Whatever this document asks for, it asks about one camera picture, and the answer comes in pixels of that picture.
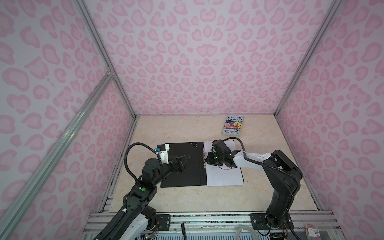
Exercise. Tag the colourful treehouse book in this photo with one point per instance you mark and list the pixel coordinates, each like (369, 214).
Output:
(233, 125)

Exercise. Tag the aluminium frame corner post right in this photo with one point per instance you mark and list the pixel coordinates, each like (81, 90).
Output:
(326, 23)

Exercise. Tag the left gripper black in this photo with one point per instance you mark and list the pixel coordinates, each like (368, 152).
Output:
(180, 167)

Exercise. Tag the printed sheet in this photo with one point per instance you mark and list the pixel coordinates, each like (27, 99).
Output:
(219, 176)

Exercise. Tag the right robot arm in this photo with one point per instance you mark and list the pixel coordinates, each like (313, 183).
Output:
(283, 174)

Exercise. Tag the blue and black file folder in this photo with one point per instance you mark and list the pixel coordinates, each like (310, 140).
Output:
(194, 173)

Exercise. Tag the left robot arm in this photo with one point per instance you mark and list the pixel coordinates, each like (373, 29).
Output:
(134, 216)

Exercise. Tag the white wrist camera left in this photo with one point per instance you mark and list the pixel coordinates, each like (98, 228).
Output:
(162, 153)

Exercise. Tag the aluminium frame corner post left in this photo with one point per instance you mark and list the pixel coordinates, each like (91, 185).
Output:
(90, 25)

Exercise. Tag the aluminium frame corner post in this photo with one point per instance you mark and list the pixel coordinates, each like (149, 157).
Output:
(326, 23)
(90, 25)

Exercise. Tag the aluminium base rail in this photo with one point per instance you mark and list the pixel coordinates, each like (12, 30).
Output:
(201, 222)

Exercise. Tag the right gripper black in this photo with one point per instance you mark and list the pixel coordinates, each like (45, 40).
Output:
(209, 159)

